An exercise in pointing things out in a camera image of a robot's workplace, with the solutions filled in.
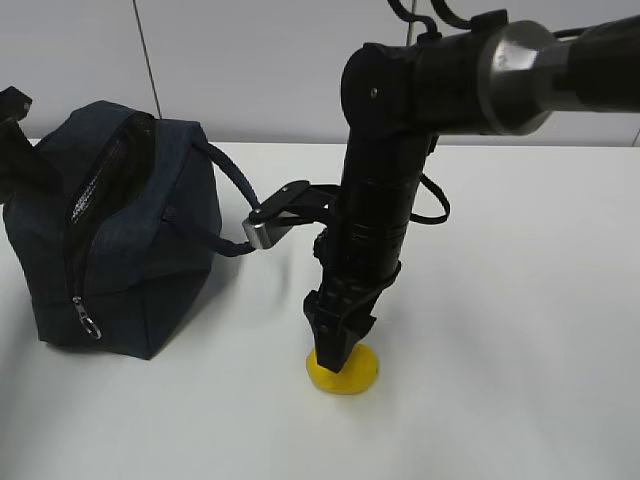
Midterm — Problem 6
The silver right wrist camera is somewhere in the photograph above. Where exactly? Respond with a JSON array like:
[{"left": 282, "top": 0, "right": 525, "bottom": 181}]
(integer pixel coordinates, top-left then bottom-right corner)
[{"left": 241, "top": 179, "right": 341, "bottom": 250}]

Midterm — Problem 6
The dark navy lunch bag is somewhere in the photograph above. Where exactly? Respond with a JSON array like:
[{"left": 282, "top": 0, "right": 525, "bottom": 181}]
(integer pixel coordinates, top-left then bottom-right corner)
[{"left": 3, "top": 100, "right": 259, "bottom": 359}]

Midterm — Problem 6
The yellow lemon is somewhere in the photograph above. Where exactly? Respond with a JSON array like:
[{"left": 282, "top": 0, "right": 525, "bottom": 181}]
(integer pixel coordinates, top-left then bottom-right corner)
[{"left": 306, "top": 344, "right": 379, "bottom": 395}]

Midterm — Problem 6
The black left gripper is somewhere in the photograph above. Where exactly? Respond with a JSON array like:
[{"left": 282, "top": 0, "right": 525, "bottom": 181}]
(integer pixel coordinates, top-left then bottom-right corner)
[{"left": 0, "top": 86, "right": 62, "bottom": 203}]

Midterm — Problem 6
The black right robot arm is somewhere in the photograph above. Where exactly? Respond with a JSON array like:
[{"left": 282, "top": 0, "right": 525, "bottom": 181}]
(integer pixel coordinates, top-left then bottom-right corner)
[{"left": 304, "top": 17, "right": 639, "bottom": 372}]

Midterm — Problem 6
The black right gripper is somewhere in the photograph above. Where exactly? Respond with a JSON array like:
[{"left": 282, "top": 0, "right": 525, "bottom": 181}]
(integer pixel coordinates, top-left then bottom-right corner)
[{"left": 303, "top": 227, "right": 403, "bottom": 373}]

